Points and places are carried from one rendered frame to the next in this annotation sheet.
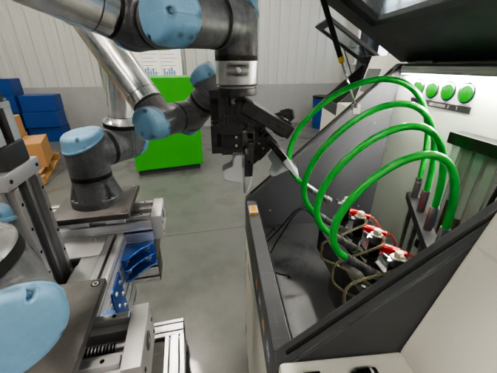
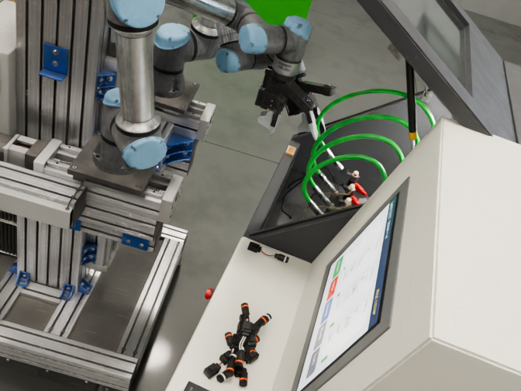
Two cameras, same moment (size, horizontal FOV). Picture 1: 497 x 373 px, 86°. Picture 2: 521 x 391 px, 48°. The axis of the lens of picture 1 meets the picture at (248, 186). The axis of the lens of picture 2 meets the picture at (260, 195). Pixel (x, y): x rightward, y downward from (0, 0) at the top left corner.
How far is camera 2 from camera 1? 1.22 m
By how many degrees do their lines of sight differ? 15
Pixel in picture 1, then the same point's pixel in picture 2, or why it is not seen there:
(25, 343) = (151, 158)
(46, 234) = not seen: hidden behind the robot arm
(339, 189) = (387, 167)
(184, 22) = (257, 49)
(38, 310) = (160, 149)
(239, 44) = (288, 54)
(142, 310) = (178, 179)
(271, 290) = (263, 209)
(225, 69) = (277, 63)
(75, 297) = not seen: hidden behind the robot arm
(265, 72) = not seen: outside the picture
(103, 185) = (174, 78)
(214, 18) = (274, 46)
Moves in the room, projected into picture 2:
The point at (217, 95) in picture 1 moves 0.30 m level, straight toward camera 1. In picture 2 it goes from (269, 73) to (239, 120)
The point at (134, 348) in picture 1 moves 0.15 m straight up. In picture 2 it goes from (170, 194) to (178, 153)
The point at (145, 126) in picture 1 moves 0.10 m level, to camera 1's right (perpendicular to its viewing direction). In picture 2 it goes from (223, 63) to (252, 75)
